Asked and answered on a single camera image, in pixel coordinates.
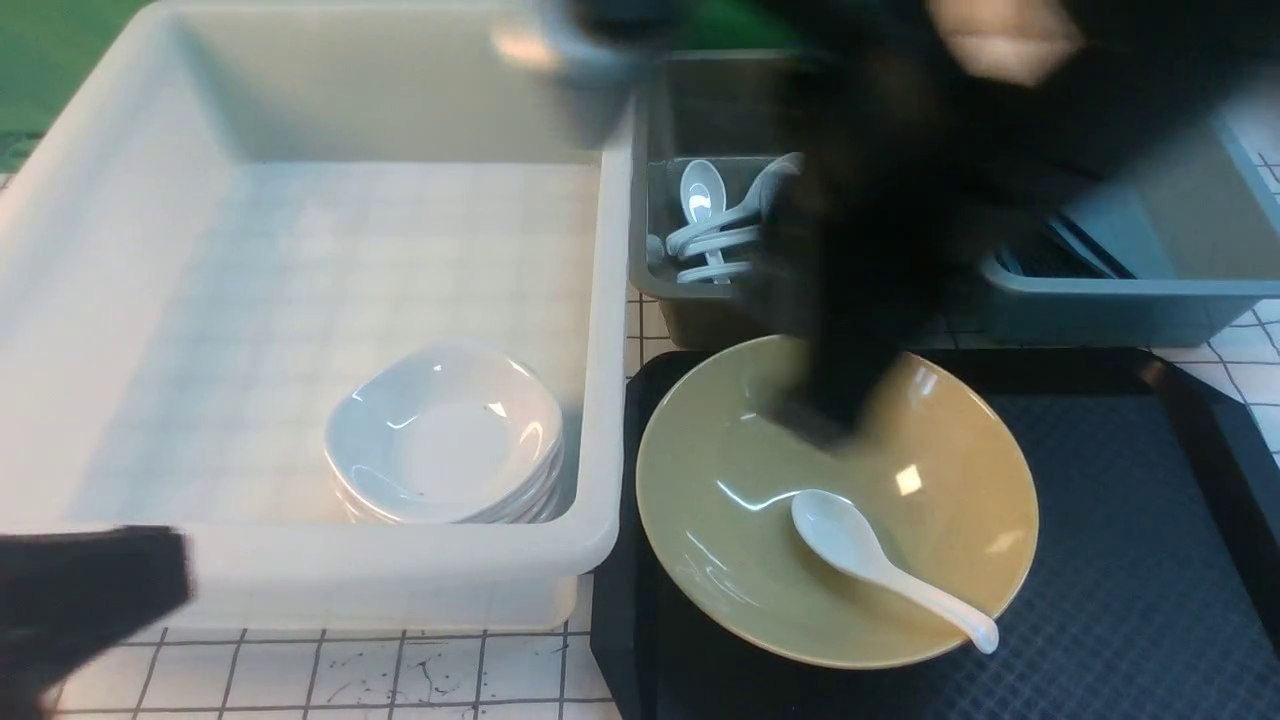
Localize large white plastic tub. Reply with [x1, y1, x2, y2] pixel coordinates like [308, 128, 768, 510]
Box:
[1, 1, 643, 632]

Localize white spoon in bin bottom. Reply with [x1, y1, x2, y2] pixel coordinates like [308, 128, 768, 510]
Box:
[675, 261, 753, 284]

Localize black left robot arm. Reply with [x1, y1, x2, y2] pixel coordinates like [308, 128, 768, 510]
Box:
[1, 527, 193, 719]

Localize black chopsticks pile in bin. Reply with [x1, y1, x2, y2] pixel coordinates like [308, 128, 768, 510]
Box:
[995, 213, 1137, 281]

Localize black plastic serving tray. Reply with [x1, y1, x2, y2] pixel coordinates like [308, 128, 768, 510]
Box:
[590, 348, 1279, 719]

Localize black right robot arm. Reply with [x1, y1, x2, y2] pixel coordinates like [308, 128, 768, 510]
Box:
[748, 1, 1277, 448]

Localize white spoon in bin top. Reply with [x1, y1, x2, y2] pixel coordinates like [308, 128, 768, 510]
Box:
[664, 152, 804, 256]

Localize stack of white dishes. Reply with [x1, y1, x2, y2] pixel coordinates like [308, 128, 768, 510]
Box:
[324, 338, 564, 525]

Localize green backdrop cloth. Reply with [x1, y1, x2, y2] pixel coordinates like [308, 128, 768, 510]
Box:
[1, 1, 797, 174]

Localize white soup spoon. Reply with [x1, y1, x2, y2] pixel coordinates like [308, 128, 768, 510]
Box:
[790, 489, 1000, 655]

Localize blue-grey chopstick bin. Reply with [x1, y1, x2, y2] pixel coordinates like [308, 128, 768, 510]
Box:
[941, 37, 1277, 347]

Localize grey-brown spoon bin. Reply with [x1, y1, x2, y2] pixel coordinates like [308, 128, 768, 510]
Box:
[628, 50, 963, 348]

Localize yellow noodle bowl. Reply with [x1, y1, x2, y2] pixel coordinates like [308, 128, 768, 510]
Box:
[635, 336, 1041, 670]

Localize white spoon in bin left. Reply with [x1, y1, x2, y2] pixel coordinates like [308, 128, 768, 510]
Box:
[680, 159, 727, 264]

